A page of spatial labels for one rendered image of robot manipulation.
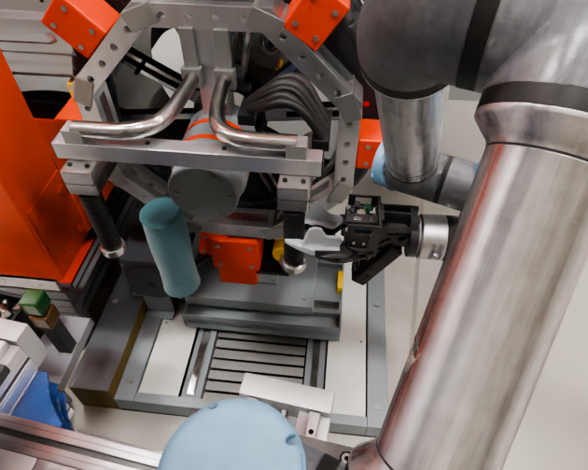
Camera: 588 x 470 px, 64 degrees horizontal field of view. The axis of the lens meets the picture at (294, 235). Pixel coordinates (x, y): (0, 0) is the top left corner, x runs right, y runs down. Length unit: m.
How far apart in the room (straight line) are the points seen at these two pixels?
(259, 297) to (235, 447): 1.08
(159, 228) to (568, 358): 1.39
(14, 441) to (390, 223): 0.64
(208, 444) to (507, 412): 0.22
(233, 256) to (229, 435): 0.82
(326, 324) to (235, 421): 1.11
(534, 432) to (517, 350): 1.33
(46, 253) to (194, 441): 0.83
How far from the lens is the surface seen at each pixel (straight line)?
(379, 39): 0.39
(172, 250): 1.03
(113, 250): 0.92
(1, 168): 1.04
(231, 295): 1.47
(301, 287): 1.47
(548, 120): 0.32
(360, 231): 0.74
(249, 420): 0.40
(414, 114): 0.50
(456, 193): 0.71
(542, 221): 0.33
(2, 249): 1.23
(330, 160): 1.05
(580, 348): 1.88
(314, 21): 0.80
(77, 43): 0.94
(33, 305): 1.05
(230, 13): 0.82
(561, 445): 1.68
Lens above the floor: 1.42
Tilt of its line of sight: 48 degrees down
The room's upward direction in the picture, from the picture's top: straight up
